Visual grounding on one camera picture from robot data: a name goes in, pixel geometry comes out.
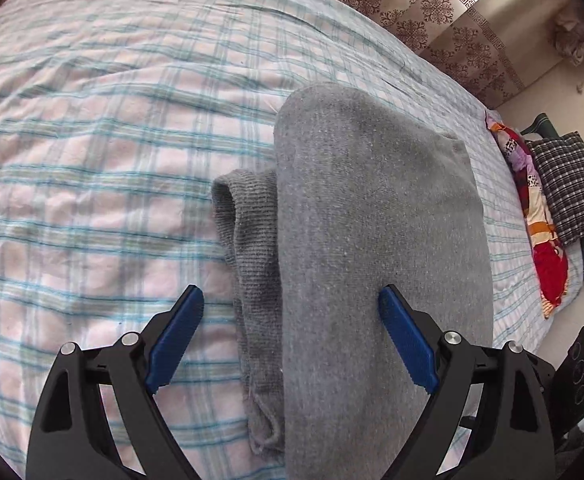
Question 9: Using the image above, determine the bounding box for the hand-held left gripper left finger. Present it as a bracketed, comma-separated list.
[24, 284, 205, 480]

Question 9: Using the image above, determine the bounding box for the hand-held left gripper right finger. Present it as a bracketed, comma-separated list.
[377, 283, 557, 480]

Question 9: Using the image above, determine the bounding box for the grey knitted sweater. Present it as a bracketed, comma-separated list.
[210, 82, 495, 480]

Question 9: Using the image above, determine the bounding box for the cream and red floral quilt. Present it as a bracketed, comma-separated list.
[514, 170, 573, 321]

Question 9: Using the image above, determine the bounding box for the bed with blue plaid sheet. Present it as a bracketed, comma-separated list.
[0, 0, 584, 480]

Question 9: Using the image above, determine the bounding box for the dark checked pillow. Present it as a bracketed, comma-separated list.
[527, 131, 584, 247]

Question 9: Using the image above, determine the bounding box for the purple and red pillow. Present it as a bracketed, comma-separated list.
[486, 112, 540, 196]

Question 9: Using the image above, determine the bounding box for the beige patterned curtain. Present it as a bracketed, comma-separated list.
[237, 0, 525, 111]

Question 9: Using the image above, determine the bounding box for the pale crumpled cloth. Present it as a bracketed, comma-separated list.
[551, 7, 584, 67]

